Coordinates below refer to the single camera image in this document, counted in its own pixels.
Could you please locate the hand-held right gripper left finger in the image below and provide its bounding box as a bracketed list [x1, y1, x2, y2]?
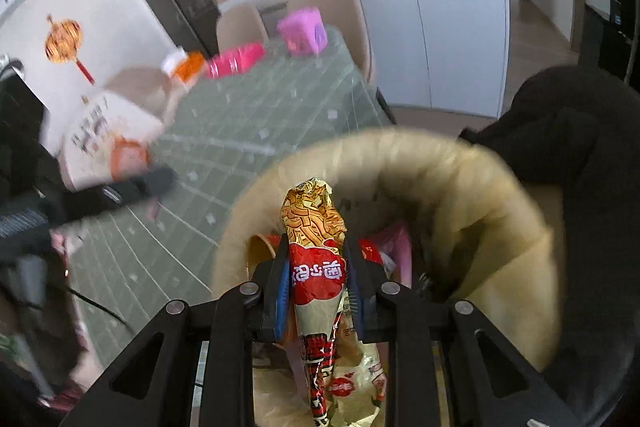
[60, 232, 293, 427]

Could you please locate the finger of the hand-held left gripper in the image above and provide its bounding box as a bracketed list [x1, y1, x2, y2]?
[50, 164, 179, 229]

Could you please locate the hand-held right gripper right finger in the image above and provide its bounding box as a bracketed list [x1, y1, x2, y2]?
[342, 234, 586, 427]

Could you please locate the red patterned noodle packet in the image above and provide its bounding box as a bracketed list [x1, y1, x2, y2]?
[280, 177, 351, 427]

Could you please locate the red snack packet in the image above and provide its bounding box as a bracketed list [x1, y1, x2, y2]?
[360, 239, 387, 269]

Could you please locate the pink chips packet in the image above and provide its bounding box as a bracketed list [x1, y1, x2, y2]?
[384, 227, 414, 288]

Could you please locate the beige woven basket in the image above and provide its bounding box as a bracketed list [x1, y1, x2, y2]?
[210, 129, 566, 427]

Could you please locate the white cartoon bag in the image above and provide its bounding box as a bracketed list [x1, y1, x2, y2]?
[60, 89, 166, 192]

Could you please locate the cream snack packet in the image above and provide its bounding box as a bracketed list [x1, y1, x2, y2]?
[252, 312, 391, 427]

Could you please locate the green grid tablecloth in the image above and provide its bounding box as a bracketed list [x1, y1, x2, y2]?
[65, 29, 396, 368]

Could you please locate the bright pink carton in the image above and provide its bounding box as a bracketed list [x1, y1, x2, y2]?
[205, 42, 266, 80]

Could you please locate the beige dining chair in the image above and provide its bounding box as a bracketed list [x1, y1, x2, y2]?
[216, 3, 271, 52]
[286, 0, 377, 85]

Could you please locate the pale pink gift box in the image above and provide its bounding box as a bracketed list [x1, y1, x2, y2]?
[276, 7, 328, 56]

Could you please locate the black jacket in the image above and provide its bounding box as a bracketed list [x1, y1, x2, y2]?
[457, 64, 640, 427]

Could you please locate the white cabinet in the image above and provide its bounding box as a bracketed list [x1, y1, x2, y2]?
[220, 0, 511, 118]

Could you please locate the black floor stand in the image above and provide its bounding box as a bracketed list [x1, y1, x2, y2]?
[582, 0, 636, 80]

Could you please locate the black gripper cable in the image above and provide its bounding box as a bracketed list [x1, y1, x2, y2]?
[65, 284, 136, 338]

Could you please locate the orange lantern wall decoration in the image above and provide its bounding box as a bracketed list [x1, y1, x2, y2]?
[44, 14, 96, 84]

